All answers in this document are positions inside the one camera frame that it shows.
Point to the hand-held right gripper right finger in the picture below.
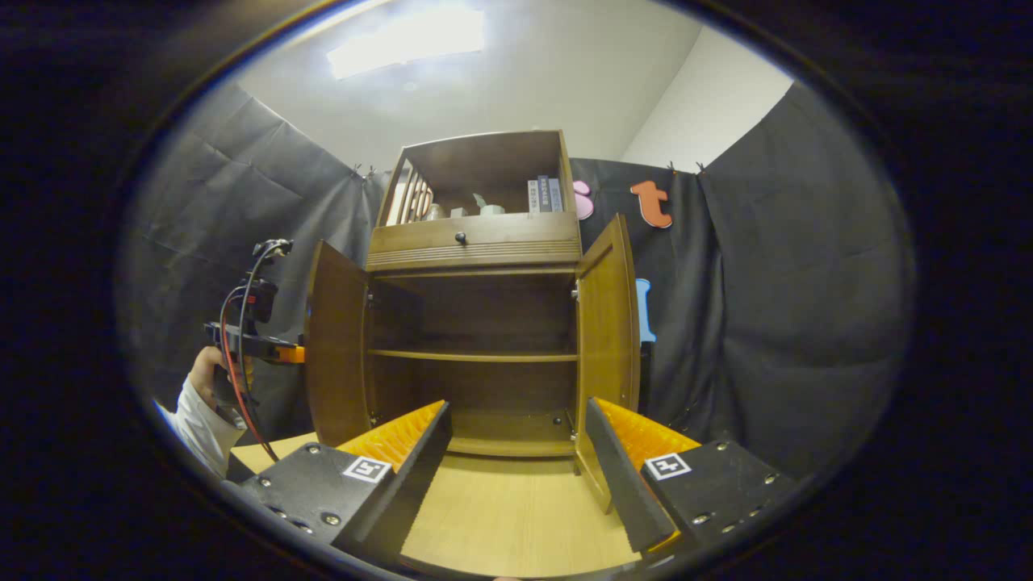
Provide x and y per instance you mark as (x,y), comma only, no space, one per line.
(625,484)

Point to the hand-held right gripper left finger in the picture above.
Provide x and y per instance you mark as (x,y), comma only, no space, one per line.
(420,476)

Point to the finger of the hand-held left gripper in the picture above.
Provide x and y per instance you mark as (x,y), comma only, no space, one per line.
(290,354)

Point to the wooden cabinet door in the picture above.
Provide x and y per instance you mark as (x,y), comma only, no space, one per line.
(605,323)
(335,347)

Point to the wooden double-door shoe cabinet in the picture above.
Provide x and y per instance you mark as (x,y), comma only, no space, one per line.
(476,250)

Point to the small cream jar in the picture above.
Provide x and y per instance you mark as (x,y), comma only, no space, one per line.
(434,213)

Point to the pale teal cup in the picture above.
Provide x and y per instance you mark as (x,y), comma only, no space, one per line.
(491,208)

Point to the black backdrop cloth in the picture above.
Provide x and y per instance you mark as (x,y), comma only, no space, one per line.
(807,282)

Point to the white book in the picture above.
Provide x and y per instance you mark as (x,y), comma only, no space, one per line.
(533,198)

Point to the dark book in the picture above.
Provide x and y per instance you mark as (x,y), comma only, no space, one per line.
(544,195)

